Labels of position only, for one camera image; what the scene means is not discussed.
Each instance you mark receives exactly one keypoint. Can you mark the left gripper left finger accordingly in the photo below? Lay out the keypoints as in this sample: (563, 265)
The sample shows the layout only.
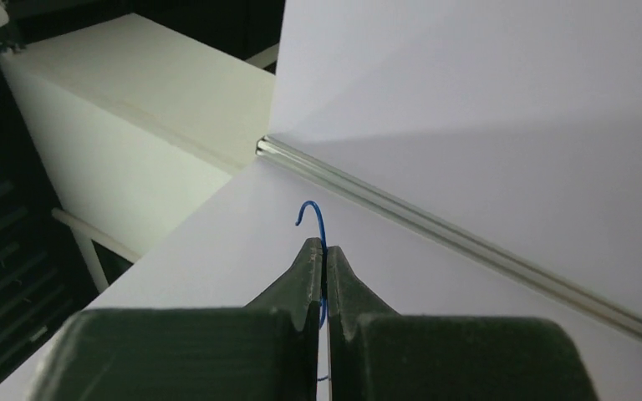
(265, 350)

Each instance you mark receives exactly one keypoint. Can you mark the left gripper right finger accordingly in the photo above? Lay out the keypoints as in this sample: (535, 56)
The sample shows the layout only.
(377, 353)

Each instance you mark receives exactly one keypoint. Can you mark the white cabinet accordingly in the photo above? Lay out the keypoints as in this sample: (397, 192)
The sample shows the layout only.
(137, 125)

